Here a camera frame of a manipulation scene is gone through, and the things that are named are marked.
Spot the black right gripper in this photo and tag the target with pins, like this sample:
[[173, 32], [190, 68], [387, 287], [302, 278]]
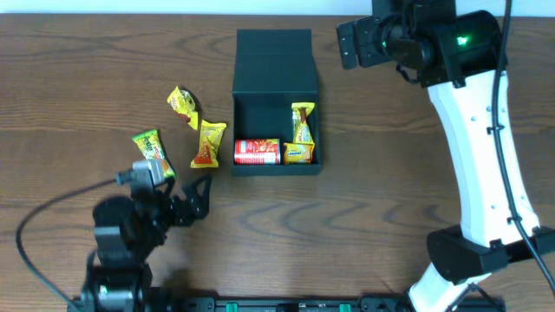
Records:
[[365, 30]]

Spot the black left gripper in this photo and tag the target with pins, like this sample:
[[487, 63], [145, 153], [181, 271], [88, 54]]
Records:
[[192, 207]]

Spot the red Pringles can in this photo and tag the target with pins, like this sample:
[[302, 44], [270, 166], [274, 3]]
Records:
[[257, 152]]

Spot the yellow orange snack packet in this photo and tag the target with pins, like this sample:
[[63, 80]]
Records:
[[211, 135]]

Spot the green snack packet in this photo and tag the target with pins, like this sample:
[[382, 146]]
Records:
[[150, 146]]

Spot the dark green box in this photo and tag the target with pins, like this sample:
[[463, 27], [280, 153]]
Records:
[[273, 69]]

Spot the orange Julie's cracker packet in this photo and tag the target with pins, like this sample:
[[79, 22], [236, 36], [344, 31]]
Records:
[[298, 153]]

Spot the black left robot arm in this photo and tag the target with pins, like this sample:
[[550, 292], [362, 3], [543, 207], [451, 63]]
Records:
[[127, 230]]

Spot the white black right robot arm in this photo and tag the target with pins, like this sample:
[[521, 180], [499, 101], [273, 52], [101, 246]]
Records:
[[461, 61]]

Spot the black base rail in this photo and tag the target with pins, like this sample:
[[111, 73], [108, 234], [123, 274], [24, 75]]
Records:
[[210, 304]]

